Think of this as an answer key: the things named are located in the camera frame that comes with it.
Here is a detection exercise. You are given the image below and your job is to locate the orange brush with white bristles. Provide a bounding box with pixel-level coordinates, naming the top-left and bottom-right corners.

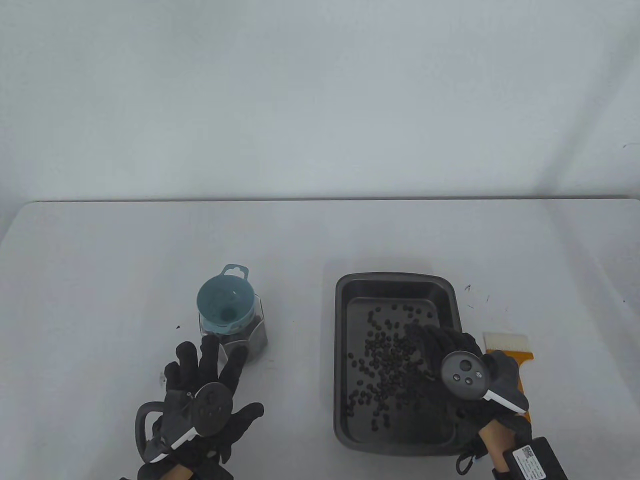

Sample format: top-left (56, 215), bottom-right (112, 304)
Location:
top-left (483, 333), bottom-right (534, 426)

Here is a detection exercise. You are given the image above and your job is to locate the clear glass jar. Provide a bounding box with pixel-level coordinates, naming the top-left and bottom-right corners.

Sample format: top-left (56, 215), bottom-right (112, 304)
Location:
top-left (198, 292), bottom-right (269, 368)

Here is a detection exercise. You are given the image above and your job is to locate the small batch of coffee beans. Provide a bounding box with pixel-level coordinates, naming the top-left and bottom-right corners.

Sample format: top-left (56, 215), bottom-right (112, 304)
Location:
top-left (346, 304), bottom-right (436, 431)

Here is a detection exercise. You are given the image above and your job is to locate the grey and white right controller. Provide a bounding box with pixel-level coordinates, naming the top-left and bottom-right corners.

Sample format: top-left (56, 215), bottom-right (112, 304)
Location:
top-left (440, 351), bottom-right (528, 415)

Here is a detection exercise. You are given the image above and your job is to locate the person's left hand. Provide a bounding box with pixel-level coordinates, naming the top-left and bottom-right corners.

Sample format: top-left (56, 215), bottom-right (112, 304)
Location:
top-left (137, 335), bottom-right (265, 480)

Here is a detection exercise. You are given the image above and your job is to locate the person's right forearm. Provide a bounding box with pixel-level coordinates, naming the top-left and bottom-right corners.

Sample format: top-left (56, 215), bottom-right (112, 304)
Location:
top-left (477, 417), bottom-right (516, 471)

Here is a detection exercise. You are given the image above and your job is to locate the black right wrist box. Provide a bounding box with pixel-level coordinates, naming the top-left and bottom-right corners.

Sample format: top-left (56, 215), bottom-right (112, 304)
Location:
top-left (501, 436), bottom-right (567, 480)

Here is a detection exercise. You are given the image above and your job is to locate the dark grey baking tray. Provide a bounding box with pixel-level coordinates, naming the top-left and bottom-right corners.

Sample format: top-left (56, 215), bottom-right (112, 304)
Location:
top-left (334, 272), bottom-right (463, 457)

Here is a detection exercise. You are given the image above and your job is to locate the light blue plastic funnel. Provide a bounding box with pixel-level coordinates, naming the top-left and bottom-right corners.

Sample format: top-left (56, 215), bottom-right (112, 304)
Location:
top-left (196, 264), bottom-right (256, 336)

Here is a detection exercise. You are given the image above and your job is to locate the person's right hand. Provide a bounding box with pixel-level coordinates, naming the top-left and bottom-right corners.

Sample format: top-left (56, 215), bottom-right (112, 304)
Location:
top-left (404, 324), bottom-right (531, 451)

